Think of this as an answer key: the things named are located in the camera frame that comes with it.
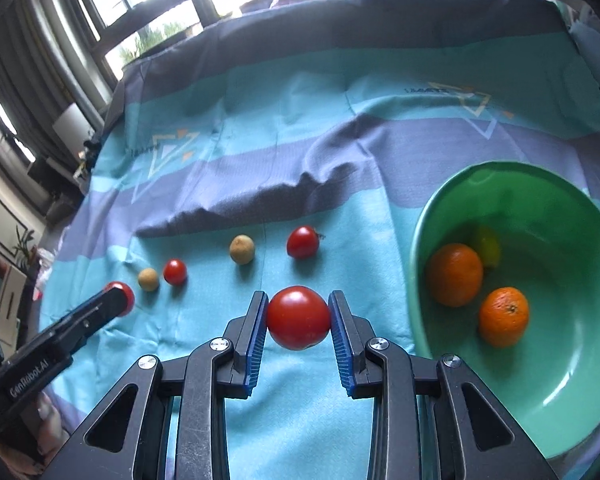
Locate blue striped blanket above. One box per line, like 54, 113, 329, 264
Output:
35, 0, 600, 480

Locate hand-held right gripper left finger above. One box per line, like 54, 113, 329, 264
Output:
45, 290, 270, 480

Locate grey curtain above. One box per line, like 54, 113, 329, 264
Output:
0, 0, 116, 161

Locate green apple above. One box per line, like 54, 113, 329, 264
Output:
472, 225, 502, 269

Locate white panel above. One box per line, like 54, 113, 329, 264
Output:
51, 104, 95, 163

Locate potted houseplant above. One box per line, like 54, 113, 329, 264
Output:
7, 227, 41, 273

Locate windowsill plants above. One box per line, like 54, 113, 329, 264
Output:
119, 0, 301, 68

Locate red tomato with stem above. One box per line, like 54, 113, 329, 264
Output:
286, 225, 326, 260

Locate large red tomato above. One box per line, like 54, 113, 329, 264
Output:
266, 285, 331, 351

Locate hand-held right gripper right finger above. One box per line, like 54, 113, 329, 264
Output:
328, 290, 563, 480

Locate smooth orange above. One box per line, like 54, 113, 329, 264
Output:
425, 243, 484, 308

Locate person's left hand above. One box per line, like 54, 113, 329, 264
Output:
36, 392, 71, 451

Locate small red tomato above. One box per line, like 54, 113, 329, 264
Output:
104, 281, 136, 317
163, 259, 188, 286

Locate green plastic bowl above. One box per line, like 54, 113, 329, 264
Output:
409, 160, 600, 461

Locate wall picture frame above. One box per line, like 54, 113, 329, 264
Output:
0, 196, 21, 243

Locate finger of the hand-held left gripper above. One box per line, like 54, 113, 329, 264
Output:
54, 287, 130, 357

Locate orange with dark navel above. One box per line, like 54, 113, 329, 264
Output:
478, 286, 531, 349

